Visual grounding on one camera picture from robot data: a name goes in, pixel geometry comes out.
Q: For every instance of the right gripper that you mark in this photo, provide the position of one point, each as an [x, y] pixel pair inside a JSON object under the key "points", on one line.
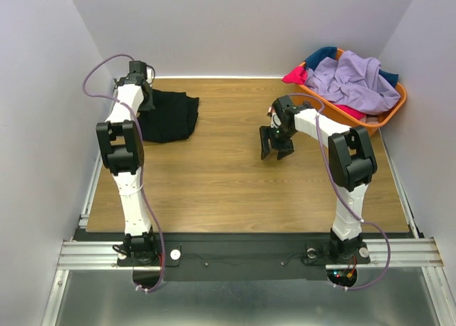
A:
{"points": [[276, 141]]}

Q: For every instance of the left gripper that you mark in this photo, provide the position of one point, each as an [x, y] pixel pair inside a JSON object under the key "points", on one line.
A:
{"points": [[149, 106]]}

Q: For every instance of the black t shirt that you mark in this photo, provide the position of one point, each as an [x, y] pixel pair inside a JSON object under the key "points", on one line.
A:
{"points": [[174, 117]]}

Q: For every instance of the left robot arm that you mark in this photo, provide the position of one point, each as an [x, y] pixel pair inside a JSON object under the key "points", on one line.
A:
{"points": [[121, 149]]}

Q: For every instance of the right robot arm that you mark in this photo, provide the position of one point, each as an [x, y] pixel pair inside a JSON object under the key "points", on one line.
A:
{"points": [[347, 154]]}

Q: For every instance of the pink t shirt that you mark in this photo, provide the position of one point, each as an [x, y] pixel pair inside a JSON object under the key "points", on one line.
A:
{"points": [[297, 76]]}

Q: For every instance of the dark blue t shirt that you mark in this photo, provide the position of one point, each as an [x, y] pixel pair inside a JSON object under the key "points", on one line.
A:
{"points": [[315, 58]]}

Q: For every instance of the orange laundry basket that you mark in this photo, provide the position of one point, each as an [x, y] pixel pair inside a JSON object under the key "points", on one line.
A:
{"points": [[342, 116]]}

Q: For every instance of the lavender t shirt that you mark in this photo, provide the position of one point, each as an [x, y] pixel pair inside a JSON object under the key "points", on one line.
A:
{"points": [[355, 82]]}

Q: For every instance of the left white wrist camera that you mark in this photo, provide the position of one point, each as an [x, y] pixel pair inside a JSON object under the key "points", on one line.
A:
{"points": [[150, 74]]}

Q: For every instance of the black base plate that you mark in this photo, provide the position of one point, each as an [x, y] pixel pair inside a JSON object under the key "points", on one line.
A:
{"points": [[191, 271]]}

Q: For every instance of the right side aluminium rail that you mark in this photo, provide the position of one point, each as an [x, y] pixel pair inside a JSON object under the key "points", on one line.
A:
{"points": [[409, 216]]}

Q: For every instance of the aluminium frame rail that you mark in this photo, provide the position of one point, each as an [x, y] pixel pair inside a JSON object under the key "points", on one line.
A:
{"points": [[376, 253]]}

